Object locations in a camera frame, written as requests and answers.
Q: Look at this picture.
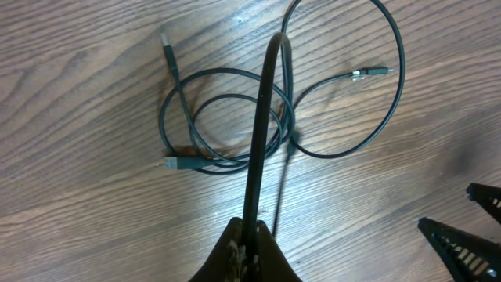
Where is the black usb cable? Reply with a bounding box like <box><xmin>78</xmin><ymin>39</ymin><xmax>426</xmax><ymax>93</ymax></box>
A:
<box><xmin>280</xmin><ymin>0</ymin><xmax>406</xmax><ymax>160</ymax></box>
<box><xmin>157</xmin><ymin>31</ymin><xmax>302</xmax><ymax>244</ymax></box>

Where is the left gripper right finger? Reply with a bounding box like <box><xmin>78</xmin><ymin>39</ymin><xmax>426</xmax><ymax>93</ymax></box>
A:
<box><xmin>254</xmin><ymin>220</ymin><xmax>301</xmax><ymax>282</ymax></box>

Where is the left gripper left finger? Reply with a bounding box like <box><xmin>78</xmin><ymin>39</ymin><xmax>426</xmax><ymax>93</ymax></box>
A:
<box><xmin>189</xmin><ymin>217</ymin><xmax>243</xmax><ymax>282</ymax></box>

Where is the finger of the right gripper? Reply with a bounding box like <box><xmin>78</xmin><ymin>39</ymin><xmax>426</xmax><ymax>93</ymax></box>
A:
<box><xmin>467</xmin><ymin>183</ymin><xmax>500</xmax><ymax>223</ymax></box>
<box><xmin>418</xmin><ymin>218</ymin><xmax>500</xmax><ymax>282</ymax></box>

